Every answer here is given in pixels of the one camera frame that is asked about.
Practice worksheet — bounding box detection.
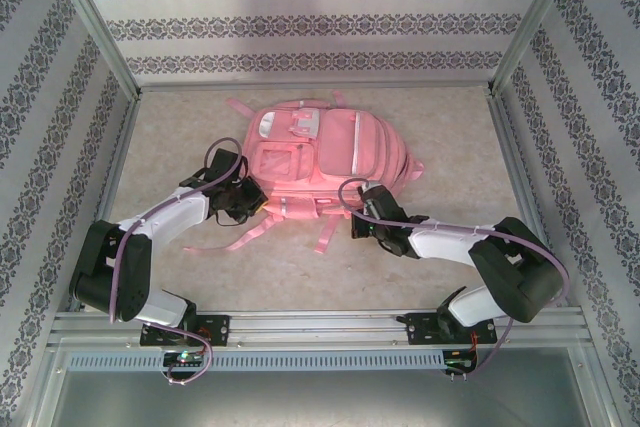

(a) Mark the pink school backpack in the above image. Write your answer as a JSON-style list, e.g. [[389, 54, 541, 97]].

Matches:
[[182, 90, 426, 256]]

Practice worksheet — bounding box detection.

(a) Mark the aluminium front rail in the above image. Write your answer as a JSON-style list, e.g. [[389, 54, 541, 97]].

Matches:
[[47, 310, 586, 348]]

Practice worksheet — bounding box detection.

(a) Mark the aluminium back rail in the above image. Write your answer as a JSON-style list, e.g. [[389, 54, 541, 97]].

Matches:
[[137, 80, 494, 94]]

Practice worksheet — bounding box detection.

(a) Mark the purple cable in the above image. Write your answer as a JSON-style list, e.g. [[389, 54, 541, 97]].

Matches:
[[338, 176, 571, 381], [107, 135, 249, 388]]

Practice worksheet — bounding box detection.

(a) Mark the thin black cable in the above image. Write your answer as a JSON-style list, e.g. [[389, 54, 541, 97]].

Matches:
[[213, 205, 252, 227]]

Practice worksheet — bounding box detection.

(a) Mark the grey metal panel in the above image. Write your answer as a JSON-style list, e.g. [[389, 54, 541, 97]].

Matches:
[[29, 346, 619, 427]]

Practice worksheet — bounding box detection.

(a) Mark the aluminium side rail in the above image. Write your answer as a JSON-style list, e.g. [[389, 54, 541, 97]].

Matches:
[[92, 91, 142, 228], [487, 91, 556, 306]]

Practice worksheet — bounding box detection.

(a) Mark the grey slotted cable duct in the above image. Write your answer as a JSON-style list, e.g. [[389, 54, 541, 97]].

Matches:
[[67, 349, 446, 372]]

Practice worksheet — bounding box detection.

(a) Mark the small circuit board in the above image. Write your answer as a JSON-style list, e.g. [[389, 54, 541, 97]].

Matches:
[[443, 356, 477, 374], [162, 350, 206, 368]]

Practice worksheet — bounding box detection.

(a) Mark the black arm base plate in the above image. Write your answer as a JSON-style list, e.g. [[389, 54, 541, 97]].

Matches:
[[139, 314, 231, 348], [404, 311, 499, 346]]

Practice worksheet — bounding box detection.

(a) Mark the aluminium frame post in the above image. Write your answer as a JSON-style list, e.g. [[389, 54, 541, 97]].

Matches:
[[42, 0, 142, 98], [489, 0, 585, 97]]

